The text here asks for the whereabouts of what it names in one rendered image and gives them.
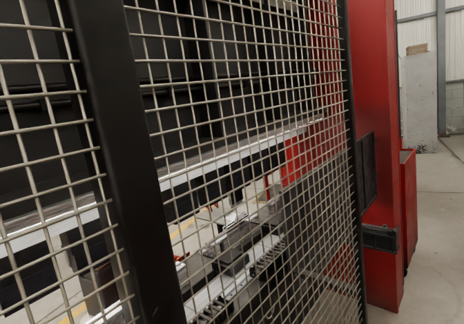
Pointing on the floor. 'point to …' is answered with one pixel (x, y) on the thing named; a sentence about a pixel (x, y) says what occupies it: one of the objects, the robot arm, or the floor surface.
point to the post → (118, 143)
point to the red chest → (409, 204)
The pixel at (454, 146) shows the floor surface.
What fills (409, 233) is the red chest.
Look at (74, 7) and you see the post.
